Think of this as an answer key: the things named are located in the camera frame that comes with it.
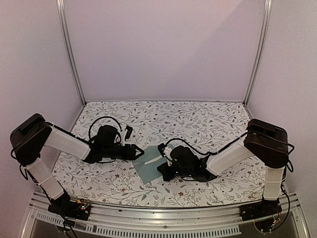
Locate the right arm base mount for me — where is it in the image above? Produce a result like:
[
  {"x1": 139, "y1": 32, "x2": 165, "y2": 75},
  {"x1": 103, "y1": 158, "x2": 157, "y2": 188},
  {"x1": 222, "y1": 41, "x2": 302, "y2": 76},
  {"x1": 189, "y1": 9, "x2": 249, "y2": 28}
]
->
[{"x1": 239, "y1": 199, "x2": 282, "y2": 221}]

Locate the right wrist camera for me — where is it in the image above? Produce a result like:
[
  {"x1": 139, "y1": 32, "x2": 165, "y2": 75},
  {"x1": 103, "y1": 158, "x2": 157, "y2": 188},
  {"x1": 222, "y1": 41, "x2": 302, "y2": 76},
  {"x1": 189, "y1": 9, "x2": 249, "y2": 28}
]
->
[{"x1": 158, "y1": 143, "x2": 172, "y2": 160}]

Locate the aluminium frame post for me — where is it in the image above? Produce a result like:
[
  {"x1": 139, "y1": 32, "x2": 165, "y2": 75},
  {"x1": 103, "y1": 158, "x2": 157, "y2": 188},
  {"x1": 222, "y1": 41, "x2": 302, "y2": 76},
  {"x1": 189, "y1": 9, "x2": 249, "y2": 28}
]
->
[
  {"x1": 243, "y1": 0, "x2": 272, "y2": 107},
  {"x1": 56, "y1": 0, "x2": 87, "y2": 106}
]

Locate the beige letter paper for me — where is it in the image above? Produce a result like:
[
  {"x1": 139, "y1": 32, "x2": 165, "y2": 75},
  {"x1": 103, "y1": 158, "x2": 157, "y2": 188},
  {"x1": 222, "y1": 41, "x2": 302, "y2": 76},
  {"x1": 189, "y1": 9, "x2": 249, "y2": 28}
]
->
[{"x1": 144, "y1": 156, "x2": 161, "y2": 165}]

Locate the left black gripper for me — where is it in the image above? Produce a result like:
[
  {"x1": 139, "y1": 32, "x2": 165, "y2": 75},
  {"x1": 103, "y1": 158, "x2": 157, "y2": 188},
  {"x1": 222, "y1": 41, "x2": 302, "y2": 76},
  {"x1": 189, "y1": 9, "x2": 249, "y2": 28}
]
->
[{"x1": 103, "y1": 144, "x2": 144, "y2": 161}]

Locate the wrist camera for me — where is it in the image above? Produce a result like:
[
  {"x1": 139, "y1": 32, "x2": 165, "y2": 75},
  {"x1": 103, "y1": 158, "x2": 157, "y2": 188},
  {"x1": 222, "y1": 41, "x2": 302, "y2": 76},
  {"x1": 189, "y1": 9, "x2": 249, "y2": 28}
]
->
[
  {"x1": 158, "y1": 143, "x2": 172, "y2": 160},
  {"x1": 121, "y1": 125, "x2": 133, "y2": 146}
]

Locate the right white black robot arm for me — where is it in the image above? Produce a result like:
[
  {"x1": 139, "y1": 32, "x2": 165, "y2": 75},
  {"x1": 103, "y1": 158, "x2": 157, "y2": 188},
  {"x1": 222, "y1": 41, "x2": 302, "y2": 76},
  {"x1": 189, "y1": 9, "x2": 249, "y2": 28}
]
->
[{"x1": 157, "y1": 119, "x2": 295, "y2": 216}]

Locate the black camera cable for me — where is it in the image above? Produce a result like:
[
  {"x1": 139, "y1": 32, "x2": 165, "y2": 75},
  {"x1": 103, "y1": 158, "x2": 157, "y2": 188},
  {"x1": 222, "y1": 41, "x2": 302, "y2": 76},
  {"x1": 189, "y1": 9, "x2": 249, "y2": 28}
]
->
[
  {"x1": 88, "y1": 116, "x2": 123, "y2": 142},
  {"x1": 164, "y1": 138, "x2": 211, "y2": 157}
]

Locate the teal blue envelope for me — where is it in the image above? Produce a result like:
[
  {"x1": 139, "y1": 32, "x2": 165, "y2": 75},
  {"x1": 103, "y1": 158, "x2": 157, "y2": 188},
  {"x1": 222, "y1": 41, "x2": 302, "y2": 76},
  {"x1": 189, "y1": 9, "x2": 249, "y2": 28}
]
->
[{"x1": 132, "y1": 146, "x2": 169, "y2": 183}]

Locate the left aluminium frame post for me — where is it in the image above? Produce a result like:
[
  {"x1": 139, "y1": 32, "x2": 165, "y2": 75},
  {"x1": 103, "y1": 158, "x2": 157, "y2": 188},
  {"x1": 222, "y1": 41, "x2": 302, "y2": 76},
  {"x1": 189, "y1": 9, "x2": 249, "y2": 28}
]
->
[{"x1": 56, "y1": 0, "x2": 87, "y2": 106}]

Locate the right black camera cable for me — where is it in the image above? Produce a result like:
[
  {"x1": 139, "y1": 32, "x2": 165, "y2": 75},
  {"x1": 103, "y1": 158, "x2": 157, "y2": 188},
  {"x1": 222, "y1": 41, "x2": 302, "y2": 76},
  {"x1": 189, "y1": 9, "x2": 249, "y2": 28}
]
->
[{"x1": 164, "y1": 138, "x2": 211, "y2": 157}]

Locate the left black camera cable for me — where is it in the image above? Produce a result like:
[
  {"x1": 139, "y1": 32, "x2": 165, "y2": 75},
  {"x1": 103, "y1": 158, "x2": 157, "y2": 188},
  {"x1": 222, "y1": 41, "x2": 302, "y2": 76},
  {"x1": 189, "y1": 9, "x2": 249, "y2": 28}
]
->
[{"x1": 88, "y1": 116, "x2": 123, "y2": 142}]

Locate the front aluminium rail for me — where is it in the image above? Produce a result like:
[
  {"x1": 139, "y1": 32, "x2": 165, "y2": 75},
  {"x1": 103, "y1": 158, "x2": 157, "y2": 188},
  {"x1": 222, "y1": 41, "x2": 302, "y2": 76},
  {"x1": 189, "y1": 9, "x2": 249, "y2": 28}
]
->
[{"x1": 21, "y1": 192, "x2": 312, "y2": 238}]

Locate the right aluminium frame post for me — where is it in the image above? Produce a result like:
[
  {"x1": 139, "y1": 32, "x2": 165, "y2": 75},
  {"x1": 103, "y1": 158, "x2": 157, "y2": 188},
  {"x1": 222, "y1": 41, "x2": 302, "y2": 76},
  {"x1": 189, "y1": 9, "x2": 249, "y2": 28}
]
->
[{"x1": 243, "y1": 0, "x2": 272, "y2": 107}]

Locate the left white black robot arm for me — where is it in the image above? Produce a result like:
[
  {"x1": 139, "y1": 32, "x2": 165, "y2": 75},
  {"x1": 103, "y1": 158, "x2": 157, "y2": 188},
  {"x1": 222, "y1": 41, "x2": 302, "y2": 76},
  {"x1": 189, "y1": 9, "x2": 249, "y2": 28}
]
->
[{"x1": 9, "y1": 114, "x2": 144, "y2": 215}]

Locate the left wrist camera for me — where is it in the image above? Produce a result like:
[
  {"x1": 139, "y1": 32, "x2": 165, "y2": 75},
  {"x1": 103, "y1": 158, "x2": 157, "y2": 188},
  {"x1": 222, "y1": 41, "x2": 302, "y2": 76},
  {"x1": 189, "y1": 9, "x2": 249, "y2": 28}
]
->
[{"x1": 121, "y1": 125, "x2": 133, "y2": 146}]

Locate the floral patterned table mat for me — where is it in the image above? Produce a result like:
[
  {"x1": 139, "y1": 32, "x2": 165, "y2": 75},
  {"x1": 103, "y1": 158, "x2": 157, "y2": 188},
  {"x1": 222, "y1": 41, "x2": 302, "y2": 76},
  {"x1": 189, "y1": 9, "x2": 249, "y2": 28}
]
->
[{"x1": 53, "y1": 101, "x2": 266, "y2": 208}]

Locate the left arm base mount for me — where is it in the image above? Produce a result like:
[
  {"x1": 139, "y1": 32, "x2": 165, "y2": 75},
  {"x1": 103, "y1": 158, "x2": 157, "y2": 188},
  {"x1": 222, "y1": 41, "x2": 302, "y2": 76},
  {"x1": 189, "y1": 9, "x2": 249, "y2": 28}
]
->
[{"x1": 48, "y1": 198, "x2": 91, "y2": 221}]

